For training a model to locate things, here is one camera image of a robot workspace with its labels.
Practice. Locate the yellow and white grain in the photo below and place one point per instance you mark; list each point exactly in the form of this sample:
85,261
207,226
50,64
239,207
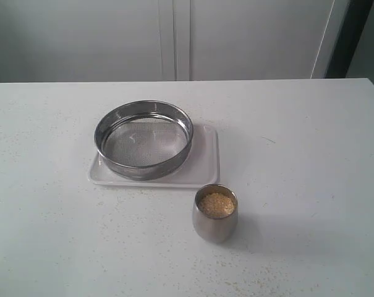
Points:
216,205

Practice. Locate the stainless steel cup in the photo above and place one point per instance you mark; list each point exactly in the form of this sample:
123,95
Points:
214,230

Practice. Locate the round steel mesh sieve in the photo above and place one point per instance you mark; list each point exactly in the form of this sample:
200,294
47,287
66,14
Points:
144,140

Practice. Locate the white rectangular plastic tray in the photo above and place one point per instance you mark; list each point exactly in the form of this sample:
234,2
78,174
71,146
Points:
200,168

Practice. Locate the white cabinet with doors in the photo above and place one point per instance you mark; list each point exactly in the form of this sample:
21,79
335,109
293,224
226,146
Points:
89,41

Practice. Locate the dark vertical post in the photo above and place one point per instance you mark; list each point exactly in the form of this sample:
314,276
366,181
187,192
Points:
353,54

